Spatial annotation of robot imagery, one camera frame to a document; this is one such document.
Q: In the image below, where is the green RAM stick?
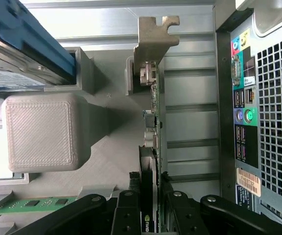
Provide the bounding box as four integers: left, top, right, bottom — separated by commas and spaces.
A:
0, 196, 82, 217

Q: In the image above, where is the grey plastic parts rack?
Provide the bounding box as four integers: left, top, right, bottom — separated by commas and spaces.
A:
0, 46, 168, 216

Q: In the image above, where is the open black PC case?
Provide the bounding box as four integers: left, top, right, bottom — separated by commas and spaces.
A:
214, 0, 282, 225

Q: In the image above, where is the hard disk in blue caddy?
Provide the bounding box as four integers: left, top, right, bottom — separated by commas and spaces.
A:
0, 0, 77, 93

